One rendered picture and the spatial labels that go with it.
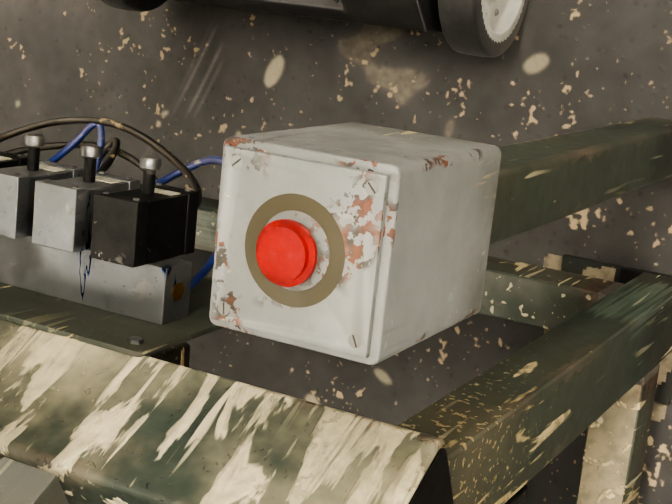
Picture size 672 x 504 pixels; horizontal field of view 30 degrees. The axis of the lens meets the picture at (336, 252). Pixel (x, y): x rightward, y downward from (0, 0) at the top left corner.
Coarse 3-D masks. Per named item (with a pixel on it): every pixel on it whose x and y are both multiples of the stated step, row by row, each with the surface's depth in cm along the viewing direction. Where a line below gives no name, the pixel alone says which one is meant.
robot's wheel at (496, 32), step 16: (448, 0) 146; (464, 0) 145; (480, 0) 146; (496, 0) 155; (512, 0) 158; (448, 16) 147; (464, 16) 146; (480, 16) 146; (496, 16) 156; (512, 16) 157; (448, 32) 149; (464, 32) 148; (480, 32) 148; (496, 32) 154; (512, 32) 157; (464, 48) 151; (480, 48) 150; (496, 48) 153
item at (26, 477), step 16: (0, 464) 91; (16, 464) 91; (0, 480) 90; (16, 480) 89; (32, 480) 89; (48, 480) 89; (0, 496) 89; (16, 496) 88; (32, 496) 88; (48, 496) 89; (64, 496) 91
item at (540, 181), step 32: (608, 128) 136; (640, 128) 140; (512, 160) 101; (544, 160) 104; (576, 160) 111; (608, 160) 121; (640, 160) 132; (512, 192) 98; (544, 192) 105; (576, 192) 113; (608, 192) 123; (512, 224) 99; (544, 224) 107
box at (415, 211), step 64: (320, 128) 84; (384, 128) 88; (256, 192) 75; (320, 192) 73; (384, 192) 71; (448, 192) 78; (320, 256) 73; (384, 256) 72; (448, 256) 80; (256, 320) 76; (320, 320) 74; (384, 320) 73; (448, 320) 82
